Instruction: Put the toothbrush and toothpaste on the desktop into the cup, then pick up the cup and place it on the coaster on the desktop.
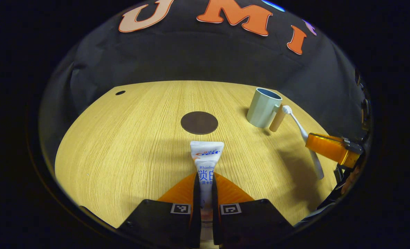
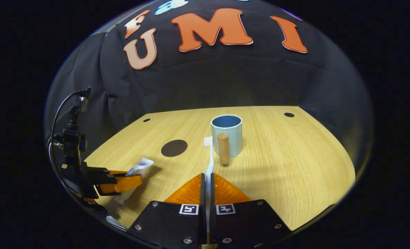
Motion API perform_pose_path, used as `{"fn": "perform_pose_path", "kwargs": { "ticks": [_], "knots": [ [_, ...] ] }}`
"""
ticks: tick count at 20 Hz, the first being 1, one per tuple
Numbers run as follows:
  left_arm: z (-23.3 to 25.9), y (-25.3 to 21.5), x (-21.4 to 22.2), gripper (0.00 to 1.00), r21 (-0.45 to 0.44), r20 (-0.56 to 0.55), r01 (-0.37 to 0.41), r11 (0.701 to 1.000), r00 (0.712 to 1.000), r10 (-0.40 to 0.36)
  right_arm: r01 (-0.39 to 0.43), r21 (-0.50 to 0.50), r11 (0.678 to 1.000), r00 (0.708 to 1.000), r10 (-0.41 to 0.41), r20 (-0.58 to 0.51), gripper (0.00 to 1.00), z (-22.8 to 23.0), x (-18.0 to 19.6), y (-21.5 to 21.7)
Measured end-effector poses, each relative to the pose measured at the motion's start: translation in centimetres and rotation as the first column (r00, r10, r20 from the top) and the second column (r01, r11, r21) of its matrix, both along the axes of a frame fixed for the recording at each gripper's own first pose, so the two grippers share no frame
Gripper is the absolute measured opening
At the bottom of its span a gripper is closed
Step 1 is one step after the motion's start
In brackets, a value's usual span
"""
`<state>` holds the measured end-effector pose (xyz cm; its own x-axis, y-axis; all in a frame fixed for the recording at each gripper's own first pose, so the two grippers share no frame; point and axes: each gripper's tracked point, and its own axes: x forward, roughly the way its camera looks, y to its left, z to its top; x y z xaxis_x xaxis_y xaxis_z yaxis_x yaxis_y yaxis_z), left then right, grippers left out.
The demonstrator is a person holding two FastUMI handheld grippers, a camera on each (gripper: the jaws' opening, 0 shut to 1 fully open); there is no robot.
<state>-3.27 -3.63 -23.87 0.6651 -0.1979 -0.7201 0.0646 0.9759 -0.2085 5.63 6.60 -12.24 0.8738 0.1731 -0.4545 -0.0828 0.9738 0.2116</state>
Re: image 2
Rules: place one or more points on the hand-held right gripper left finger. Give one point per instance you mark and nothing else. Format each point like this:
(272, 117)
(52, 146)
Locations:
(202, 197)

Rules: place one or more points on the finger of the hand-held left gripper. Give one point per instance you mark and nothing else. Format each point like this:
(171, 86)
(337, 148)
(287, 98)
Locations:
(118, 172)
(122, 184)

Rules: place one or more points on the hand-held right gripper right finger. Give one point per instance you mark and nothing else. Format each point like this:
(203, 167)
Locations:
(212, 197)

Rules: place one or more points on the white toothpaste tube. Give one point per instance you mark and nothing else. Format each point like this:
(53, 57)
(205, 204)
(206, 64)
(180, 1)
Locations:
(141, 167)

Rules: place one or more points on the white toothbrush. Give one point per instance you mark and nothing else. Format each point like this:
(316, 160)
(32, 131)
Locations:
(210, 162)

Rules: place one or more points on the dark round coaster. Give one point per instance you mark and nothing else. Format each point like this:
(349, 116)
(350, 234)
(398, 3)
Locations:
(174, 148)

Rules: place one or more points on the light blue cup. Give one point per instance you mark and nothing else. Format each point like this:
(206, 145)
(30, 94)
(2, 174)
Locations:
(234, 138)

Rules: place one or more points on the black backdrop cloth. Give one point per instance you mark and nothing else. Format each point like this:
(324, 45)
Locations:
(225, 76)

